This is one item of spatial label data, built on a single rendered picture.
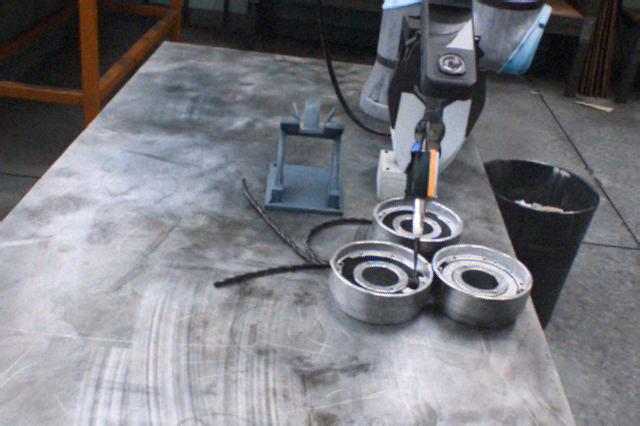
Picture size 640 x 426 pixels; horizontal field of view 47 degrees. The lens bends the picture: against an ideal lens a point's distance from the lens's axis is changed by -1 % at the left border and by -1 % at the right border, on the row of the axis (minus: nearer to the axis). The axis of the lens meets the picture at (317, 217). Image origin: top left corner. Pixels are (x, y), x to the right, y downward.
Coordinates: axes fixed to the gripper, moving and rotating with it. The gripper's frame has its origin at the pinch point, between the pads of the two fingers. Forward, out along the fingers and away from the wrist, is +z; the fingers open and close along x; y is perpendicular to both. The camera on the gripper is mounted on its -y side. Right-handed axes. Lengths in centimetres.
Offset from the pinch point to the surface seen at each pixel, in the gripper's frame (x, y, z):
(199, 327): 20.9, -13.3, 13.1
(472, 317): -6.1, -9.3, 12.0
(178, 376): 21.7, -20.5, 13.1
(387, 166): 0.8, 18.6, 8.7
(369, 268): 4.3, -4.1, 10.5
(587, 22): -142, 332, 50
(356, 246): 5.7, -1.6, 9.5
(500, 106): -97, 304, 94
